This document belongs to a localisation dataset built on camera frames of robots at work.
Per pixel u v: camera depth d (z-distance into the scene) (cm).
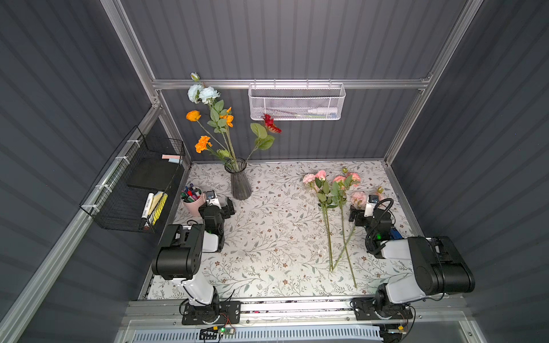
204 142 82
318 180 102
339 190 105
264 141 87
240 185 95
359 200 99
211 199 81
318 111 91
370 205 81
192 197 91
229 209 89
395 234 89
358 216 85
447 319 73
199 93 83
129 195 73
